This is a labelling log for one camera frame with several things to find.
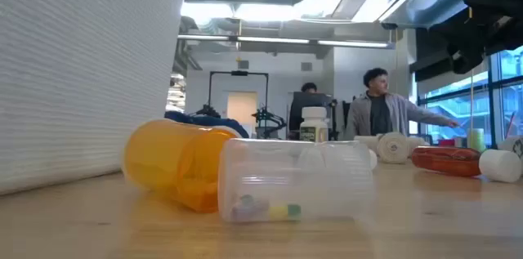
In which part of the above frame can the slim orange pill bottle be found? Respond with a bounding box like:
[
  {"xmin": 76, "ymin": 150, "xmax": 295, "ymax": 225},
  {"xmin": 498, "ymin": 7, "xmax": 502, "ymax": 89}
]
[{"xmin": 411, "ymin": 145, "xmax": 523, "ymax": 184}]

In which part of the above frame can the white aspirin bottle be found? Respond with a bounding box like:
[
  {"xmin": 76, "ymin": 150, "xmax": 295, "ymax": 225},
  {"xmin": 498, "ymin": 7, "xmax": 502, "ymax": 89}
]
[{"xmin": 299, "ymin": 106, "xmax": 330, "ymax": 143}]

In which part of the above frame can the clear pill bottle with pills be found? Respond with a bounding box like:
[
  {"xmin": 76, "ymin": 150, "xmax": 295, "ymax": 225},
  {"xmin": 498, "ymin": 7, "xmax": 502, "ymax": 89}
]
[{"xmin": 217, "ymin": 137, "xmax": 375, "ymax": 224}]

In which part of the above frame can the large amber pill bottle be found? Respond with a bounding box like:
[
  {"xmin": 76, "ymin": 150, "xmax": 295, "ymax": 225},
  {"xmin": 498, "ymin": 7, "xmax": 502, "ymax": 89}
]
[{"xmin": 122, "ymin": 118, "xmax": 242, "ymax": 214}]

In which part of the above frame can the white perforated plastic basket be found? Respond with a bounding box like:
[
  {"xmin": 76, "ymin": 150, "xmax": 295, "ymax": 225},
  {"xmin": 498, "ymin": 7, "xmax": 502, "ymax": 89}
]
[{"xmin": 0, "ymin": 0, "xmax": 186, "ymax": 197}]

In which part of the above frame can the yellow-green roll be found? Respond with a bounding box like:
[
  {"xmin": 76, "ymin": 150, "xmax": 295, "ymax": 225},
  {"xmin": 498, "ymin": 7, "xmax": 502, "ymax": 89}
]
[{"xmin": 467, "ymin": 127, "xmax": 486, "ymax": 153}]

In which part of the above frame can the white pack with blue symbols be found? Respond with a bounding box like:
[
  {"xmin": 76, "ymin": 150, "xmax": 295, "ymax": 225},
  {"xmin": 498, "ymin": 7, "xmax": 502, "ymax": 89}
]
[{"xmin": 507, "ymin": 135, "xmax": 523, "ymax": 160}]

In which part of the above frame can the black monitor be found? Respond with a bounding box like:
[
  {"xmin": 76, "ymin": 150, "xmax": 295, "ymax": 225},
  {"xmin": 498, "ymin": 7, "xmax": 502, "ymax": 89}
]
[{"xmin": 288, "ymin": 91, "xmax": 334, "ymax": 132}]

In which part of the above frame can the long ceiling light bar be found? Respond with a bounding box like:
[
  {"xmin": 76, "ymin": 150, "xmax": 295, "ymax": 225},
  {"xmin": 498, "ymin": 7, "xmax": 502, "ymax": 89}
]
[{"xmin": 177, "ymin": 33, "xmax": 396, "ymax": 50}]

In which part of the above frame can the blue cloth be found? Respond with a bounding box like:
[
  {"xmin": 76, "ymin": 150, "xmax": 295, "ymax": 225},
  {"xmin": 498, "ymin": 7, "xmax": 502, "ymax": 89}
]
[{"xmin": 163, "ymin": 110, "xmax": 250, "ymax": 140}]

